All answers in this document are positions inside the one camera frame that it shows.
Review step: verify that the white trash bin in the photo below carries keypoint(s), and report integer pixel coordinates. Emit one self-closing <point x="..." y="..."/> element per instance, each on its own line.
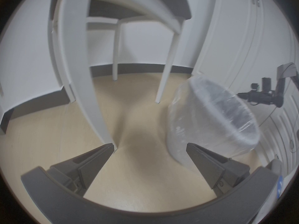
<point x="186" y="136"/>

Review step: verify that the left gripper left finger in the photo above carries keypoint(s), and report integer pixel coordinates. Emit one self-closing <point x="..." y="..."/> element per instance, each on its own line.
<point x="88" y="169"/>

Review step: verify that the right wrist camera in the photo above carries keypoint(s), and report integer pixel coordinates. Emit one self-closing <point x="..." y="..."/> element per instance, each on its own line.
<point x="266" y="85"/>

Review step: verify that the white wardrobe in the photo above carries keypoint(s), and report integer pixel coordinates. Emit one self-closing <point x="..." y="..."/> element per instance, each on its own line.
<point x="233" y="43"/>

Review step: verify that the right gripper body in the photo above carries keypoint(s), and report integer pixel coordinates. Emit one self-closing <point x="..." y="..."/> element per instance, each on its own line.
<point x="261" y="97"/>

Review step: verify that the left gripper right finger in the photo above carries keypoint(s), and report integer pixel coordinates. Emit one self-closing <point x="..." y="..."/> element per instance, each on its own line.
<point x="210" y="167"/>

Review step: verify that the grey and white chair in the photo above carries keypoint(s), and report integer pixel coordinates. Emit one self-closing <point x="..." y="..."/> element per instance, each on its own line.
<point x="74" y="55"/>

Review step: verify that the clear plastic bag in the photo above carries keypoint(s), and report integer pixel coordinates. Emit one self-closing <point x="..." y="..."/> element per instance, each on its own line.
<point x="210" y="97"/>

